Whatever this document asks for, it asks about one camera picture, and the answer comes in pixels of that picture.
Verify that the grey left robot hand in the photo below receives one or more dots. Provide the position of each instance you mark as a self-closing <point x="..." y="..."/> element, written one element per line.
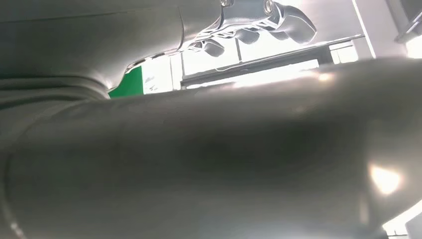
<point x="230" y="158"/>

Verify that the green plastic basket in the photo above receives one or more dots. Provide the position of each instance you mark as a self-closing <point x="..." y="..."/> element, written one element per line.
<point x="130" y="84"/>

